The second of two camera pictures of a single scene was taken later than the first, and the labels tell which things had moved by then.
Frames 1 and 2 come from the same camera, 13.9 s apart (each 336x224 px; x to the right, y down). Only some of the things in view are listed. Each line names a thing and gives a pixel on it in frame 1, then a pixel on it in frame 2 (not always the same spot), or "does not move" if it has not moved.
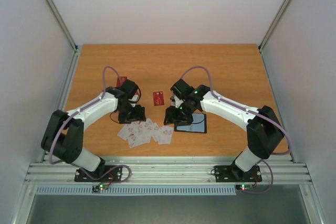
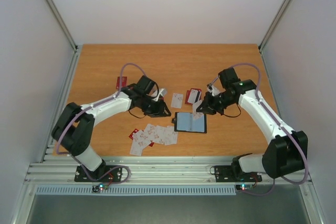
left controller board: [97, 189] does not move
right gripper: [177, 118] -> [212, 102]
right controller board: [243, 187] does not move
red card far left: [123, 79] does not move
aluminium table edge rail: [166, 169] does not move
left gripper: [139, 116] -> [159, 110]
